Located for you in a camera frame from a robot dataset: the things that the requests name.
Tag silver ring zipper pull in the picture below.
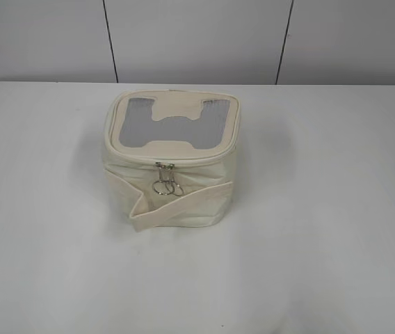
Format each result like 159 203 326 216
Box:
152 162 170 196
164 164 184 197

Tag cream fabric zipper bag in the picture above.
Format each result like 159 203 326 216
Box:
102 90 241 231

